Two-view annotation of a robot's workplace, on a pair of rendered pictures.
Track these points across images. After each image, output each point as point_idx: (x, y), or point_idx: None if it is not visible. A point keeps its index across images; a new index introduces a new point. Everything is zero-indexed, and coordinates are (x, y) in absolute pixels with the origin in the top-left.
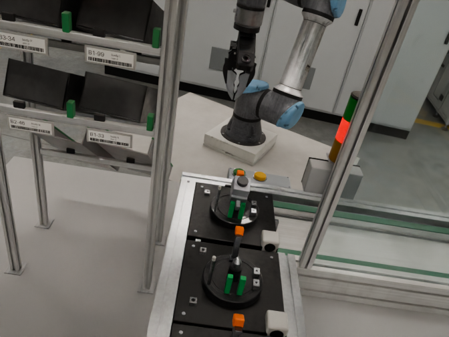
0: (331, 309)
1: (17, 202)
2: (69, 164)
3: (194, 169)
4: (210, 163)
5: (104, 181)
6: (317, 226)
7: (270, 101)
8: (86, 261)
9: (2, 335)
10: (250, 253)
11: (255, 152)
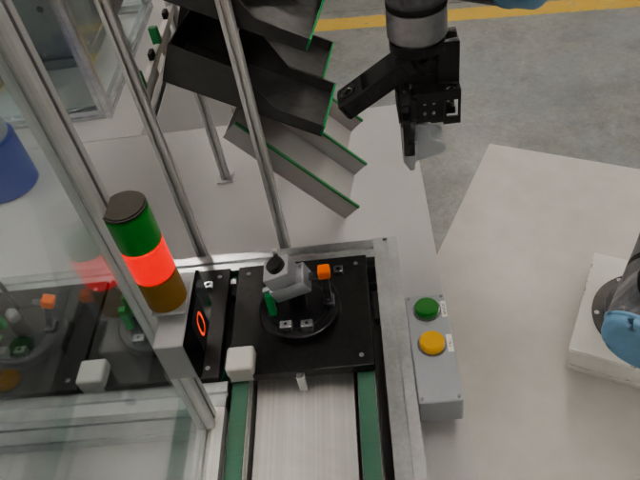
0: None
1: None
2: None
3: (490, 275)
4: (526, 293)
5: (395, 187)
6: None
7: (632, 272)
8: (242, 219)
9: (151, 200)
10: (212, 341)
11: (579, 348)
